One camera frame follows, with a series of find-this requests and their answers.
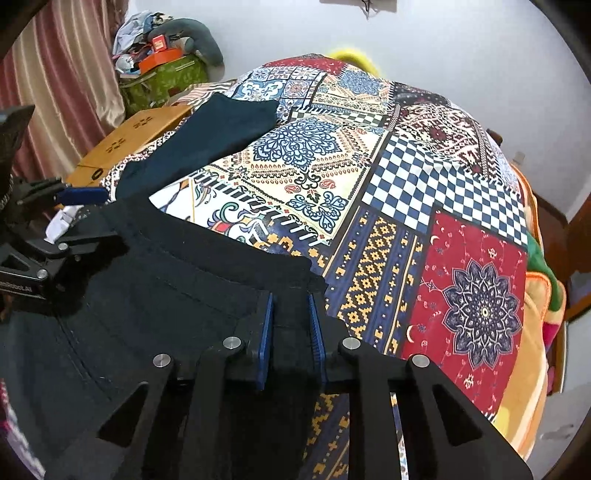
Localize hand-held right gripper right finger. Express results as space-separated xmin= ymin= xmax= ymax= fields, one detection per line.
xmin=307 ymin=293 xmax=536 ymax=480

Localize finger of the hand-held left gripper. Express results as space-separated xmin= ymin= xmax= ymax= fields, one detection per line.
xmin=18 ymin=178 xmax=107 ymax=206
xmin=37 ymin=216 xmax=126 ymax=278

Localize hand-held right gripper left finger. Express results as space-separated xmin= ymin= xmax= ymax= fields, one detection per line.
xmin=44 ymin=293 xmax=278 ymax=480

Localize black pants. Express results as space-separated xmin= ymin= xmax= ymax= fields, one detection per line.
xmin=0 ymin=92 xmax=328 ymax=480

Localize white cloth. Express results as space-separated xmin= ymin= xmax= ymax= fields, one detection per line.
xmin=45 ymin=205 xmax=81 ymax=243

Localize wooden lap table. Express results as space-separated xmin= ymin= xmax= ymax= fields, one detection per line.
xmin=65 ymin=104 xmax=195 ymax=190

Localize striped pink curtain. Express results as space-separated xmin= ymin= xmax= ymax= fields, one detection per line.
xmin=0 ymin=0 xmax=125 ymax=176

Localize green patterned storage bag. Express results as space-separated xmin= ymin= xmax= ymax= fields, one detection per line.
xmin=119 ymin=55 xmax=208 ymax=116

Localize orange box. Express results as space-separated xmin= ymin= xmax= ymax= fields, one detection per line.
xmin=139 ymin=47 xmax=183 ymax=75

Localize pile of clothes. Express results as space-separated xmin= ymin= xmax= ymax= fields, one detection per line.
xmin=113 ymin=10 xmax=174 ymax=51

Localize patchwork printed blanket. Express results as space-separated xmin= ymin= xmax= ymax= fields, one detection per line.
xmin=99 ymin=53 xmax=532 ymax=480

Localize grey plush pillow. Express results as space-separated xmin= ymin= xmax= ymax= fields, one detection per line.
xmin=161 ymin=17 xmax=225 ymax=65

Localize orange fleece blanket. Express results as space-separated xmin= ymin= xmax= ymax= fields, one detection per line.
xmin=489 ymin=161 xmax=568 ymax=462

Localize yellow foam tube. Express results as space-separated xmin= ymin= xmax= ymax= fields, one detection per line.
xmin=330 ymin=46 xmax=379 ymax=75

